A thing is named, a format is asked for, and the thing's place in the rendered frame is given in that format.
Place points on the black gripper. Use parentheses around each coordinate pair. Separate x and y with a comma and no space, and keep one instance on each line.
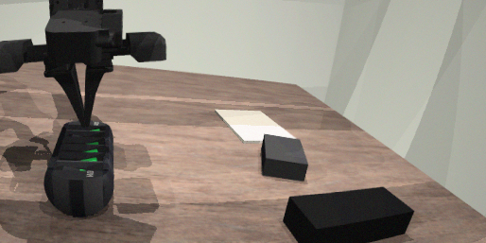
(142,46)

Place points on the white flat sheet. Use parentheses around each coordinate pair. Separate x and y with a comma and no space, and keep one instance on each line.
(250,126)

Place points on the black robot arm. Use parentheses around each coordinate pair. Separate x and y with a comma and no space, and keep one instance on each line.
(78,35)

